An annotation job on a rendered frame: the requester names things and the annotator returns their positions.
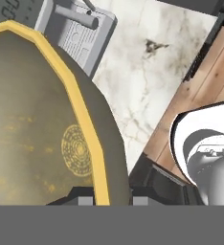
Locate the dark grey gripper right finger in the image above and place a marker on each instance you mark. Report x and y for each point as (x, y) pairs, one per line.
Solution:
(139, 192)

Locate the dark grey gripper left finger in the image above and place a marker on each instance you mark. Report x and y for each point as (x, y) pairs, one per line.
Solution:
(82, 193)

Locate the olive bowl with yellow rim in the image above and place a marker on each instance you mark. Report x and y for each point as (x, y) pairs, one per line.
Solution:
(37, 127)

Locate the white and black round object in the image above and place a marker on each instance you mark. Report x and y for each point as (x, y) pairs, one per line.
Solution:
(209, 127)

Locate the light grey appliance with bar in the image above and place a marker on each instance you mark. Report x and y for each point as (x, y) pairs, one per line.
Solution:
(85, 41)

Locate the black furniture frame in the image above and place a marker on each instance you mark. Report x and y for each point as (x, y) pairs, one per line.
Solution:
(209, 35)

